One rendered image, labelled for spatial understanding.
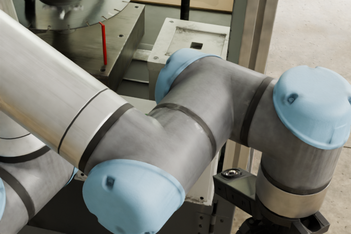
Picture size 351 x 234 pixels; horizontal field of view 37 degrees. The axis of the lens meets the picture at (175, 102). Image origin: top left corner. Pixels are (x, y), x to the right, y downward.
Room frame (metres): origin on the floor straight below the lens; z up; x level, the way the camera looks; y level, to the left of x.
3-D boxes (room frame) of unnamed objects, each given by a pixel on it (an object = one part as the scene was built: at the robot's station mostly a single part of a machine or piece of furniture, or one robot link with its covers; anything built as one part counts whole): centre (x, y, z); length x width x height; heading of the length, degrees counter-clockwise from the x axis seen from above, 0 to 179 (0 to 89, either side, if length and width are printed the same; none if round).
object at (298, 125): (0.38, -0.13, 1.21); 0.09 x 0.08 x 0.11; 62
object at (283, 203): (0.38, -0.13, 1.13); 0.08 x 0.08 x 0.05
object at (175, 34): (0.96, -0.04, 0.82); 0.18 x 0.18 x 0.15; 80
